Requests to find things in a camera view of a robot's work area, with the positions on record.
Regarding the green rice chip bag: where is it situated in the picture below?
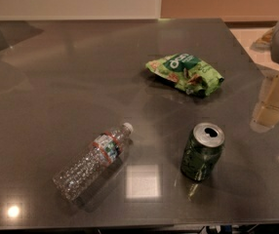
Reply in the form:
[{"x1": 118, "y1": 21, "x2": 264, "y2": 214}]
[{"x1": 145, "y1": 54, "x2": 224, "y2": 98}]

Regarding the clear plastic water bottle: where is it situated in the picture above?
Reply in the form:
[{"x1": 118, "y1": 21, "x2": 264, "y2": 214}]
[{"x1": 53, "y1": 123, "x2": 134, "y2": 201}]

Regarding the green soda can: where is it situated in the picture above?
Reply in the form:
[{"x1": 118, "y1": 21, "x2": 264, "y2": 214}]
[{"x1": 180, "y1": 122, "x2": 225, "y2": 181}]

